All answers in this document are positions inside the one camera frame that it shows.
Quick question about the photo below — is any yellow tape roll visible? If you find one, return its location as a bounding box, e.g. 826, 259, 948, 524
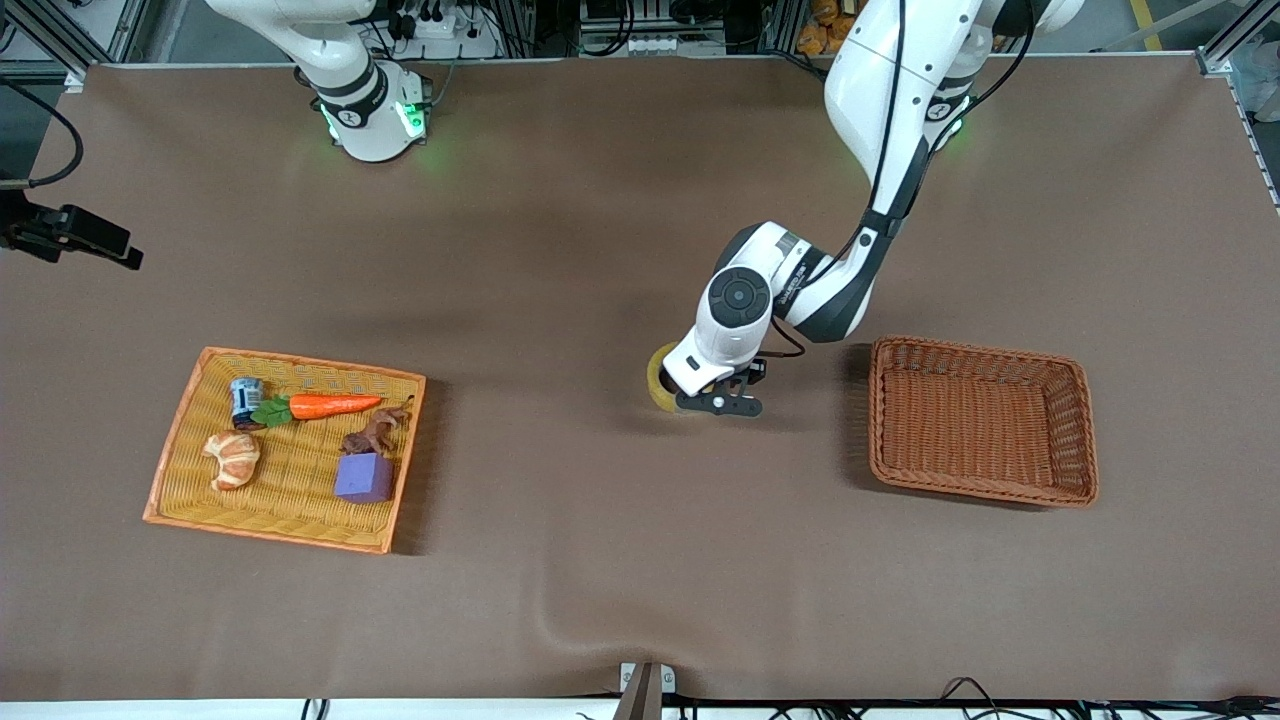
647, 342, 693, 414

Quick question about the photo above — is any small blue white can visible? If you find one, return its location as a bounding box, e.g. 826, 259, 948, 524
230, 377, 265, 431

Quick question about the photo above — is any brown wicker basket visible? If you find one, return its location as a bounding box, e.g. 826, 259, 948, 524
868, 335, 1099, 509

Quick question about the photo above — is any toy croissant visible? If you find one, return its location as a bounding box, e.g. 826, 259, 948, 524
202, 431, 262, 492

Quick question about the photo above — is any orange toy carrot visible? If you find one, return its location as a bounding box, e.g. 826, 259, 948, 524
250, 393, 383, 429

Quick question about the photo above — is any orange wicker tray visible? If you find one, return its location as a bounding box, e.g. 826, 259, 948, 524
142, 346, 428, 554

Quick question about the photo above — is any brown toy animal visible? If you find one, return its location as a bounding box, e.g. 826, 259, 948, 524
342, 397, 415, 457

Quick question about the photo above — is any pile of orange goods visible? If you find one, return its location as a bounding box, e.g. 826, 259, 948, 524
797, 0, 851, 56

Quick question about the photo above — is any purple foam cube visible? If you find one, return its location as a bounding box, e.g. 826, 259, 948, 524
334, 452, 395, 504

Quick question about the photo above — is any large white power strip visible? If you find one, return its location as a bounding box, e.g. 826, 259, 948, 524
395, 5, 501, 59

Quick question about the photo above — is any aluminium frame profile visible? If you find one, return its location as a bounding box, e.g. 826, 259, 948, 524
0, 0, 93, 93
1195, 0, 1280, 211

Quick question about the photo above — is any metal camera post bracket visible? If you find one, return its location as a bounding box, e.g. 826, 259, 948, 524
618, 661, 677, 720

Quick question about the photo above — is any black cable bundle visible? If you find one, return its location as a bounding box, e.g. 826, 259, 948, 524
935, 677, 1280, 720

